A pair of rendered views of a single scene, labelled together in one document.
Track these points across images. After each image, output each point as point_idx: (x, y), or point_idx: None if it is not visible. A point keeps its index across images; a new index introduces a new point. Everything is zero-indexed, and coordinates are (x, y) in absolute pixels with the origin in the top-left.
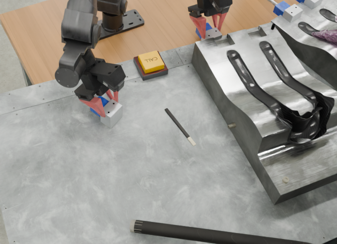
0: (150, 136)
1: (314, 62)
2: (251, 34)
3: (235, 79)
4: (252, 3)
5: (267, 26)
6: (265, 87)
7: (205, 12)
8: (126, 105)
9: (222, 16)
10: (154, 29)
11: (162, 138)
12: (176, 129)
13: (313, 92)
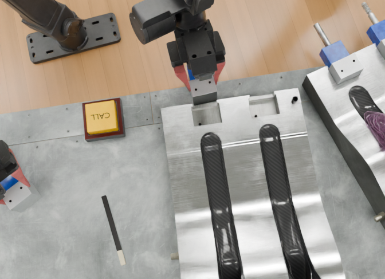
0: (70, 235)
1: (352, 163)
2: (261, 101)
3: (199, 189)
4: (299, 23)
5: (286, 95)
6: (239, 212)
7: (187, 62)
8: (52, 179)
9: (217, 69)
10: (131, 52)
11: (83, 242)
12: (107, 232)
13: (303, 250)
